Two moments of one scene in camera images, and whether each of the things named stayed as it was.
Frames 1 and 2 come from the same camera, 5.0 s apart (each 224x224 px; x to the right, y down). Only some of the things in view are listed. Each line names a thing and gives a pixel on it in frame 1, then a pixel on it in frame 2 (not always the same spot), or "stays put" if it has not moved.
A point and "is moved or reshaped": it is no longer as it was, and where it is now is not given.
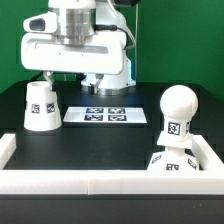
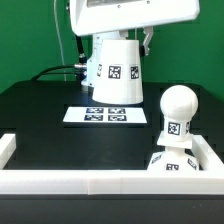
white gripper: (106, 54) -> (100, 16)
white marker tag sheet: (105, 115) stays put
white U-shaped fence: (208, 180) stays put
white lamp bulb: (178, 104) stays put
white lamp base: (175, 157) stays put
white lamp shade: (42, 111) is moved or reshaped
